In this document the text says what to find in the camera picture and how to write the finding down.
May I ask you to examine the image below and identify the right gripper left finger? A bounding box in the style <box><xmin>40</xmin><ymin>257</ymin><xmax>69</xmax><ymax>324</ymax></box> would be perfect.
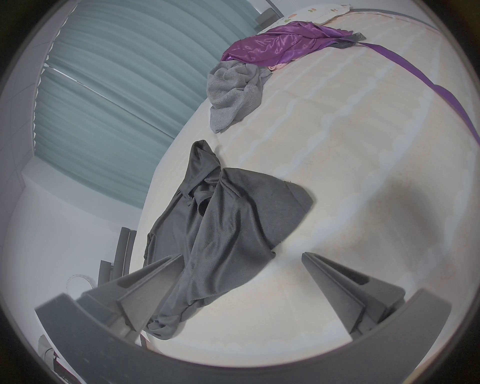
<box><xmin>80</xmin><ymin>255</ymin><xmax>184</xmax><ymax>337</ymax></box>

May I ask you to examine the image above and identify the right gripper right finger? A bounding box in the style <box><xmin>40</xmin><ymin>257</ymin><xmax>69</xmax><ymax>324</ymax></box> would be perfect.
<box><xmin>301</xmin><ymin>252</ymin><xmax>406</xmax><ymax>335</ymax></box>

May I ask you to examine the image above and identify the black T-shirt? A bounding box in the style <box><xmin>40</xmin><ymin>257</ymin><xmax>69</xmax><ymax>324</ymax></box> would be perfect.
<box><xmin>143</xmin><ymin>140</ymin><xmax>314</xmax><ymax>341</ymax></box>

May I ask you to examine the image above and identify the bed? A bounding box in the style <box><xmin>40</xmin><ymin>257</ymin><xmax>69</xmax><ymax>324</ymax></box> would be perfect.
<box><xmin>135</xmin><ymin>0</ymin><xmax>480</xmax><ymax>366</ymax></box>

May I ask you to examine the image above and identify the black chest of drawers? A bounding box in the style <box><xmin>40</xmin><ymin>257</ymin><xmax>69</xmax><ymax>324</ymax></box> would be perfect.
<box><xmin>97</xmin><ymin>227</ymin><xmax>137</xmax><ymax>286</ymax></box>

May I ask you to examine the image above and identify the blue-green curtain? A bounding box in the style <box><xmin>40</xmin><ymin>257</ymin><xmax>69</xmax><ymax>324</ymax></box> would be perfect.
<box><xmin>32</xmin><ymin>69</ymin><xmax>196</xmax><ymax>209</ymax></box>
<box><xmin>45</xmin><ymin>0</ymin><xmax>263</xmax><ymax>139</ymax></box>

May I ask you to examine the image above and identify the grey garment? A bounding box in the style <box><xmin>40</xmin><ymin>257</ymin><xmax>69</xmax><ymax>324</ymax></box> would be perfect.
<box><xmin>207</xmin><ymin>60</ymin><xmax>272</xmax><ymax>134</ymax></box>

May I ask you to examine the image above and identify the purple satin garment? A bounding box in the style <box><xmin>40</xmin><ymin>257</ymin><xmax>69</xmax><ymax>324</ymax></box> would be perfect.
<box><xmin>220</xmin><ymin>20</ymin><xmax>480</xmax><ymax>145</ymax></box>

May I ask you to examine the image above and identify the white printed pillow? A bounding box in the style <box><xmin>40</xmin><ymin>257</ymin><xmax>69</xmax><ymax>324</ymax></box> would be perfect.
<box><xmin>277</xmin><ymin>3</ymin><xmax>353</xmax><ymax>27</ymax></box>

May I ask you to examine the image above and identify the grey bedside table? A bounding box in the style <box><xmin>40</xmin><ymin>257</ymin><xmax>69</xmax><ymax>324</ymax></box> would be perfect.
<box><xmin>257</xmin><ymin>9</ymin><xmax>280</xmax><ymax>27</ymax></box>

